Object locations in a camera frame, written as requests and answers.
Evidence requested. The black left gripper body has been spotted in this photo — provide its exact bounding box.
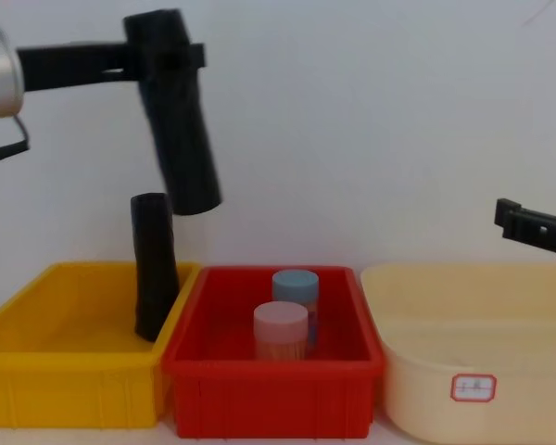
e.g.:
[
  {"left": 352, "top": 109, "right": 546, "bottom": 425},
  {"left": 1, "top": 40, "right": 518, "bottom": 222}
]
[{"left": 15, "top": 44, "right": 104, "bottom": 93}]

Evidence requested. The cream plastic basin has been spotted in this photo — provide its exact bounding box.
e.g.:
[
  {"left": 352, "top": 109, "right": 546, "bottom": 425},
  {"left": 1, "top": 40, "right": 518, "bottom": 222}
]
[{"left": 360, "top": 262, "right": 556, "bottom": 445}]

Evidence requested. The white red-bordered label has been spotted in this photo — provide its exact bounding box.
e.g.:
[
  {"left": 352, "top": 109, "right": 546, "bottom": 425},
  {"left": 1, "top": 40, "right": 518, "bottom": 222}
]
[{"left": 450, "top": 373, "right": 499, "bottom": 403}]

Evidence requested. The blue-lidded clear jar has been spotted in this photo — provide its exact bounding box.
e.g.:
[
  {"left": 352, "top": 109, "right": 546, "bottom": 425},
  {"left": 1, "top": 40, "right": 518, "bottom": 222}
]
[{"left": 271, "top": 270, "right": 321, "bottom": 348}]

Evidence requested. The pink-lidded clear jar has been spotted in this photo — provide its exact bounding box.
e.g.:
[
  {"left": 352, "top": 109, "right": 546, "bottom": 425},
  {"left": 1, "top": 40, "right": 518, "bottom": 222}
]
[{"left": 252, "top": 300, "right": 310, "bottom": 362}]

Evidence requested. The yellow plastic bin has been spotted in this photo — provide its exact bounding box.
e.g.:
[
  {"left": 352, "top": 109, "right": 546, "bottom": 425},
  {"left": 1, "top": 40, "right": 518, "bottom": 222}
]
[{"left": 0, "top": 261, "right": 201, "bottom": 430}]

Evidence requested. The red plastic bin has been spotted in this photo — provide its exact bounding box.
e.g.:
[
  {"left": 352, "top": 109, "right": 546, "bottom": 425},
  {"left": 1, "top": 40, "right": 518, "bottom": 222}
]
[{"left": 160, "top": 264, "right": 386, "bottom": 439}]

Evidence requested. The thin dark wrist cable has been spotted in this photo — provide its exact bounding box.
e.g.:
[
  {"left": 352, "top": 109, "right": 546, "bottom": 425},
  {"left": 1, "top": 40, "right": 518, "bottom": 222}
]
[{"left": 0, "top": 115, "right": 31, "bottom": 166}]

